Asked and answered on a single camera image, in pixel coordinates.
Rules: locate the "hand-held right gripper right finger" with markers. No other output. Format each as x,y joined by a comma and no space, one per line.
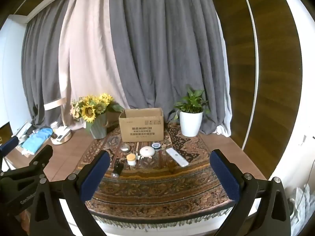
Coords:
225,177

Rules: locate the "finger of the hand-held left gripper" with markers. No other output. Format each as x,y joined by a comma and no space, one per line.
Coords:
43,157
9,144

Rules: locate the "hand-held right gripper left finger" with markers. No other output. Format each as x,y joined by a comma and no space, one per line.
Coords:
96,174

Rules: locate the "silver oval object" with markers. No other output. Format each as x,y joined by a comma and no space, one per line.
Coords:
125,148

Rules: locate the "brown cardboard box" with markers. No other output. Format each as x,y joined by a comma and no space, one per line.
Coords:
141,127

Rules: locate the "round green white tin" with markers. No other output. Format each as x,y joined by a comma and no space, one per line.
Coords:
156,145

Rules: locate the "light blue cloth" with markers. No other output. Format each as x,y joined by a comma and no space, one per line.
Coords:
37,140

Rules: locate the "black cylindrical object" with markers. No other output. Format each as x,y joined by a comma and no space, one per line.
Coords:
118,168

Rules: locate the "white robot vacuum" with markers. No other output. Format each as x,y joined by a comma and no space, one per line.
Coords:
61,139

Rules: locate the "white jar with wooden lid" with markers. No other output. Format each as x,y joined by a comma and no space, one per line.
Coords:
131,159

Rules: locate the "grey ribbed vase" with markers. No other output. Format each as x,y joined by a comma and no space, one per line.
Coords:
98,129

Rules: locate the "white sheer curtain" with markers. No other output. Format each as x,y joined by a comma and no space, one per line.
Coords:
225,130

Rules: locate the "white remote control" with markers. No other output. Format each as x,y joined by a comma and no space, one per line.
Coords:
177,157

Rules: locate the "beige curtain tieback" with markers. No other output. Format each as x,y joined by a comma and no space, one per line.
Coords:
54,103

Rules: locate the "white round device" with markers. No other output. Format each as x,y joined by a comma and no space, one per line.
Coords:
147,151

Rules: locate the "patterned brown table rug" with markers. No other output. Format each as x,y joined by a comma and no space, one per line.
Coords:
152,189

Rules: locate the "sunflower bouquet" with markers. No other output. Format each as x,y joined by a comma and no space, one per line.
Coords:
88,111

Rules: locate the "white crumpled cloth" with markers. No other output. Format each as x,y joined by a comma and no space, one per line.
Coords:
301,201

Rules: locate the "green leafy plant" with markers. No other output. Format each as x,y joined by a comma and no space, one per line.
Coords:
192,103

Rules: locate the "beige curtain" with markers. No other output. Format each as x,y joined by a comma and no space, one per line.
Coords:
86,54

